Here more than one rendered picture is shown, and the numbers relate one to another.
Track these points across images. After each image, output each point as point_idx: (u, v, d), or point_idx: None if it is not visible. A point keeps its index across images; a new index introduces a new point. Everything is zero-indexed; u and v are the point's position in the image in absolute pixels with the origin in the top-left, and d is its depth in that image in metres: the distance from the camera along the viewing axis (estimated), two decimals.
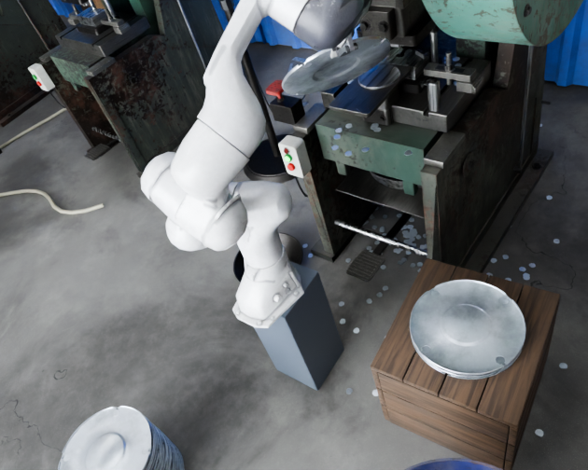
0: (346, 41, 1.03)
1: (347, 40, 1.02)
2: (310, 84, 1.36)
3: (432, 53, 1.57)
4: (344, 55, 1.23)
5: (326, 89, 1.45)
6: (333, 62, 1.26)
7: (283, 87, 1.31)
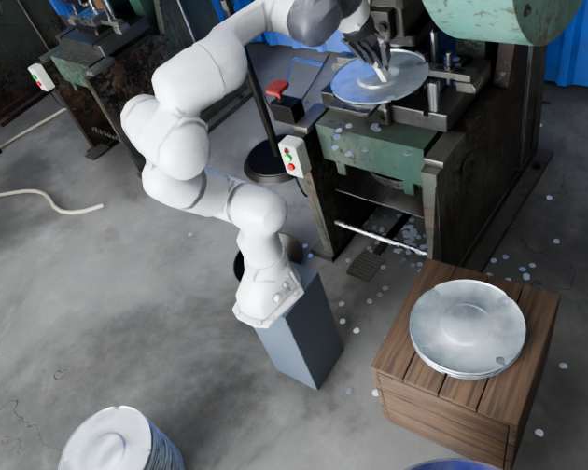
0: None
1: None
2: (351, 85, 1.53)
3: (432, 53, 1.57)
4: (403, 77, 1.49)
5: (339, 71, 1.60)
6: (388, 78, 1.49)
7: (348, 101, 1.47)
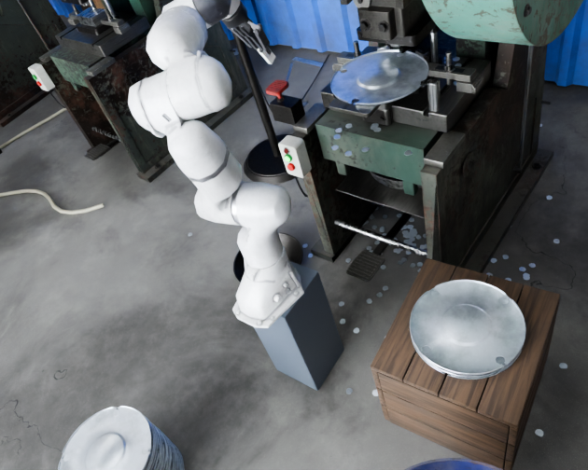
0: None
1: None
2: (404, 80, 1.47)
3: (432, 53, 1.57)
4: (370, 65, 1.58)
5: (392, 100, 1.42)
6: (379, 67, 1.55)
7: (427, 65, 1.49)
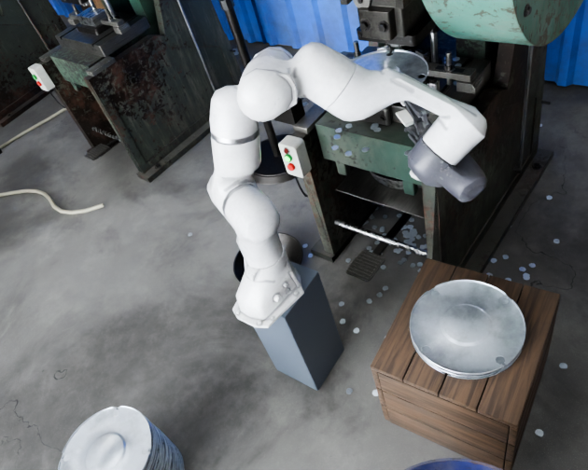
0: None
1: None
2: (385, 61, 1.57)
3: (432, 53, 1.57)
4: None
5: (418, 57, 1.54)
6: None
7: (361, 56, 1.62)
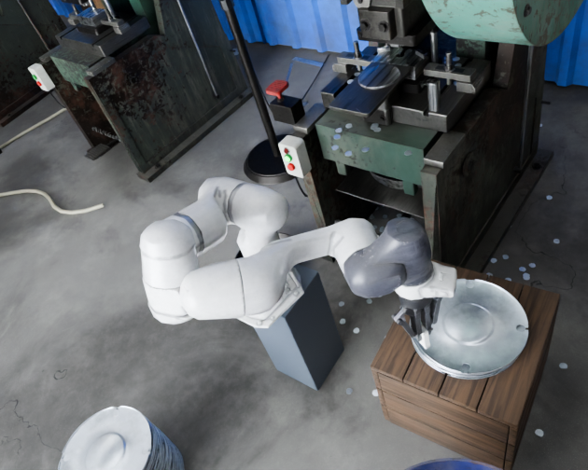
0: (433, 297, 1.15)
1: None
2: (503, 325, 1.32)
3: (432, 53, 1.57)
4: (445, 307, 1.39)
5: (511, 360, 1.25)
6: (460, 310, 1.37)
7: (514, 298, 1.36)
